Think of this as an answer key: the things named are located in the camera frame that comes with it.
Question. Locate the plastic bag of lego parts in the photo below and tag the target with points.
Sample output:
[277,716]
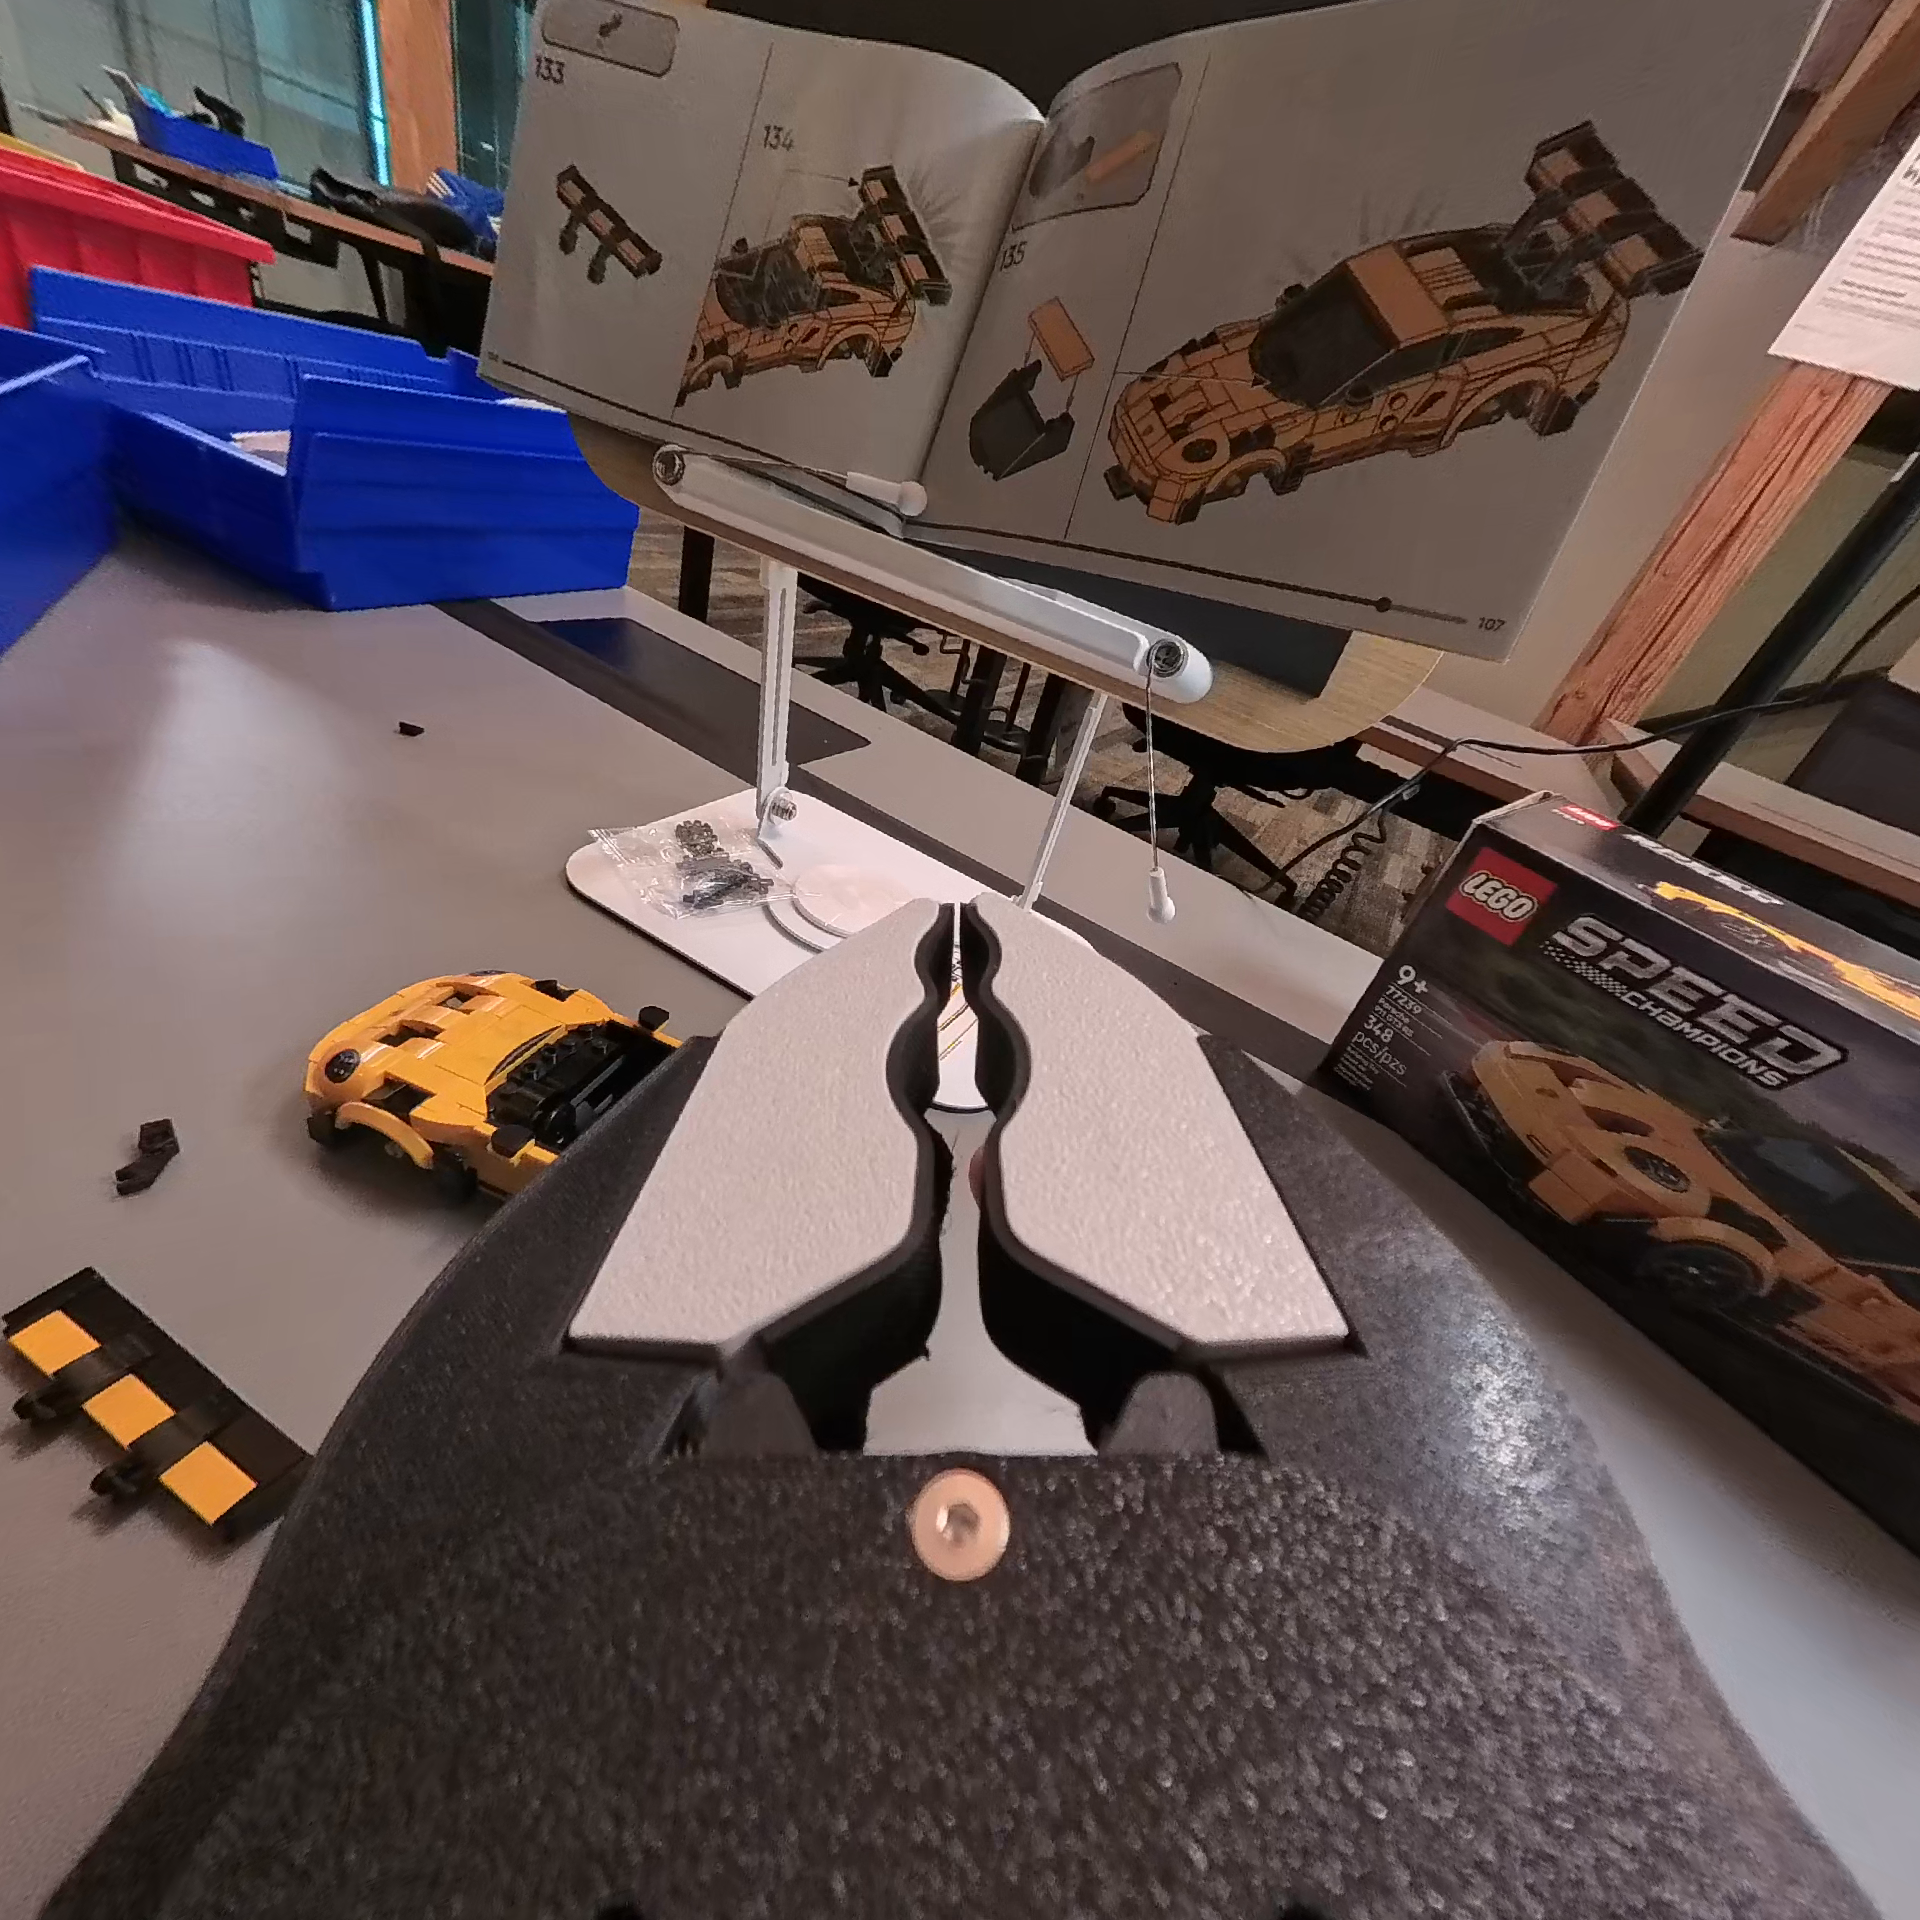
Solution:
[706,870]

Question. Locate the white paper notice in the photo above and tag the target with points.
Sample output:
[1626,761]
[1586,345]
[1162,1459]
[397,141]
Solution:
[1862,270]

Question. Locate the yellow lego car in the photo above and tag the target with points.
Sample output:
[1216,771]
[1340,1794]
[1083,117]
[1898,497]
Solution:
[433,1033]

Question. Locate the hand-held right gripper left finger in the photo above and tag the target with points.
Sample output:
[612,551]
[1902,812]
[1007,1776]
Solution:
[749,1169]

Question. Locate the yellow black lego spoiler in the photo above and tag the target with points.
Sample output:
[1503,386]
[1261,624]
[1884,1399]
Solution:
[129,1406]

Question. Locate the white book stand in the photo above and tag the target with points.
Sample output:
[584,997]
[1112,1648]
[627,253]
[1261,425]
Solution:
[962,589]

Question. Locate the red storage bin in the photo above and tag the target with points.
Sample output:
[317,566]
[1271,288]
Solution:
[104,224]

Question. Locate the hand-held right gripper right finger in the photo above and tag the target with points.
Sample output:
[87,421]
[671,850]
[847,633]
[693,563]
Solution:
[1156,1185]

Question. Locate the lego set box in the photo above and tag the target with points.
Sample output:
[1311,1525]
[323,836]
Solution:
[1653,1169]

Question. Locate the black lego bracket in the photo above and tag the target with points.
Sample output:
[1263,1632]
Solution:
[146,1155]

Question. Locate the black metal pole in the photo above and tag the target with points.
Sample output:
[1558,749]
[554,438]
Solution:
[1769,660]

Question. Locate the lego instruction booklet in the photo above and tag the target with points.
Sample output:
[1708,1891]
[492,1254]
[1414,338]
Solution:
[1322,151]

